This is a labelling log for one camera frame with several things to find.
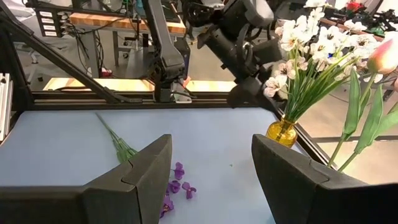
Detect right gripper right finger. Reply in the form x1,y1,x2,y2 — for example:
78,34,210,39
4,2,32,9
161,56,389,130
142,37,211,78
251,133,398,224

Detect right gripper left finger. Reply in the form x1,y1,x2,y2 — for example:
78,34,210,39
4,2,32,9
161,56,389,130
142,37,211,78
0,133,174,224

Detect white artificial flower bunch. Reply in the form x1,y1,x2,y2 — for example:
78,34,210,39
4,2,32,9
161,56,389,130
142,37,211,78
284,0,398,124
262,6,330,124

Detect yellow glass vase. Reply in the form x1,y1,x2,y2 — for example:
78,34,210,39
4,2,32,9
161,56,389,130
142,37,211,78
265,114,299,149

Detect purple artificial flower bunch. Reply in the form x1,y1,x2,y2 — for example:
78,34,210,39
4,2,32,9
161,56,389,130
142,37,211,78
95,111,197,219

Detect pink artificial tulip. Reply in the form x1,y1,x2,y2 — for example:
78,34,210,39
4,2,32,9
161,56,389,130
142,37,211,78
337,82,398,174
326,37,398,169

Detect blue table mat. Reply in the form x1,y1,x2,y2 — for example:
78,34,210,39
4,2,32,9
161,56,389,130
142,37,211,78
0,107,312,224

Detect red flower bouquet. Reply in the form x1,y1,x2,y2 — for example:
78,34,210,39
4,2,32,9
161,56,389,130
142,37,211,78
345,1,364,12

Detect silver aluminium profile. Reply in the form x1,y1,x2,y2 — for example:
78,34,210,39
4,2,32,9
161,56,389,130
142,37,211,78
0,72,15,142

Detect wooden workbench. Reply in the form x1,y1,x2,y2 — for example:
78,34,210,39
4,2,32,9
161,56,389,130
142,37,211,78
68,11,187,78

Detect black box white labels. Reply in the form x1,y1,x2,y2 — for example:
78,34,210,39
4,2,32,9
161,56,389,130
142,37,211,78
35,8,68,39

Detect black metal table frame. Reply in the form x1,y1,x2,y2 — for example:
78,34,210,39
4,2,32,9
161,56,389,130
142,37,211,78
0,0,398,170

